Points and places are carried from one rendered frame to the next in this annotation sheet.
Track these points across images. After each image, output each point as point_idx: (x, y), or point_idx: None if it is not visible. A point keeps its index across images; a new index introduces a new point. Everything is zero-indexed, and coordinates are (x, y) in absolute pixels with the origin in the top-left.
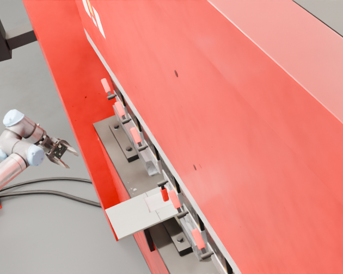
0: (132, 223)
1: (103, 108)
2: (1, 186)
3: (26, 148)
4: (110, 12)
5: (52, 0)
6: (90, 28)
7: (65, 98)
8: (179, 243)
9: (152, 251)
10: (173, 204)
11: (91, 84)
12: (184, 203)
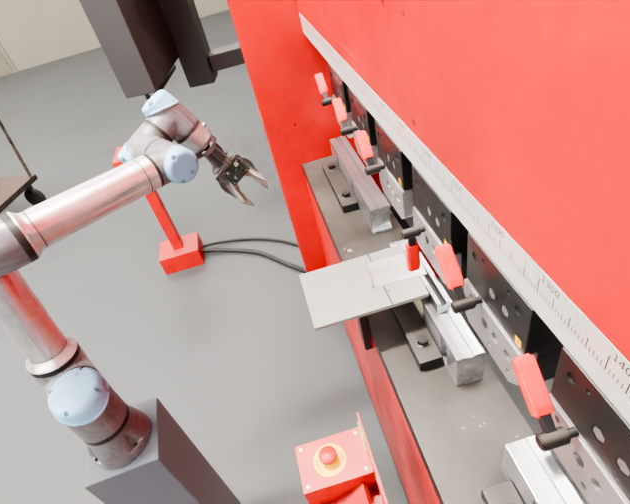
0: (341, 302)
1: (317, 144)
2: (104, 208)
3: (166, 148)
4: None
5: None
6: None
7: (267, 122)
8: (421, 348)
9: (368, 349)
10: (446, 277)
11: (304, 106)
12: (468, 278)
